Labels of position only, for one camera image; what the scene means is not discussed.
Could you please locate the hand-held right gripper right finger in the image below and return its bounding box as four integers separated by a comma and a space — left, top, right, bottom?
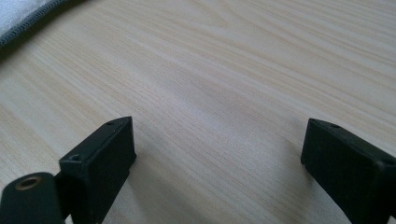
300, 118, 396, 224

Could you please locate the white cloth with grey edging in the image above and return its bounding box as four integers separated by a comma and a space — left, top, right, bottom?
0, 0, 74, 48

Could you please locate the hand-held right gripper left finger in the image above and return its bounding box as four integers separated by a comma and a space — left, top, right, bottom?
58, 116, 137, 224

